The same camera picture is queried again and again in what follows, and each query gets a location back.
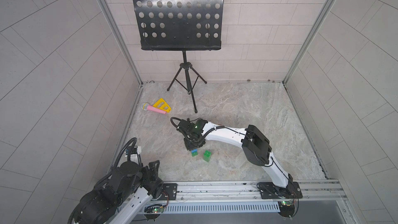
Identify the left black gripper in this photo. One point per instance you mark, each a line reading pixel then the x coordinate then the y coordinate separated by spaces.
pixel 150 178

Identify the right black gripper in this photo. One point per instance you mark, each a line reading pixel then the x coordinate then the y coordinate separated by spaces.
pixel 188 145

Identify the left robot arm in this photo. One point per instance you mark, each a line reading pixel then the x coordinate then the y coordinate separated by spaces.
pixel 127 179

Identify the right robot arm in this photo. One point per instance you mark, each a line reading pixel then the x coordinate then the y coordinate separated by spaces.
pixel 255 146

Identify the left circuit board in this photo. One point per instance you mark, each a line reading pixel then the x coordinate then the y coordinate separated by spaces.
pixel 154 209

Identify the circuit board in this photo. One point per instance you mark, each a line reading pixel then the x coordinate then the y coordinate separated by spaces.
pixel 154 209
pixel 286 209

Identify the yellow triangle toy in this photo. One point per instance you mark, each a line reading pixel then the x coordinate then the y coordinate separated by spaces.
pixel 162 105

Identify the pink toy microphone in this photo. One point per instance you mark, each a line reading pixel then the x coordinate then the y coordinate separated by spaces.
pixel 148 107

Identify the right circuit board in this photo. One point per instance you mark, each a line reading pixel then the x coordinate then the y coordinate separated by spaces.
pixel 286 209

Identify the black perforated music stand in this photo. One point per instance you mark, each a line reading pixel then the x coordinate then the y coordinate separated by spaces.
pixel 180 25

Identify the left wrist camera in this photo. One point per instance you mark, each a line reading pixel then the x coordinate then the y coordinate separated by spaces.
pixel 134 153

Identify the aluminium mounting rail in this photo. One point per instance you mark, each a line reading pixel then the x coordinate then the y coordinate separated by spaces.
pixel 249 191

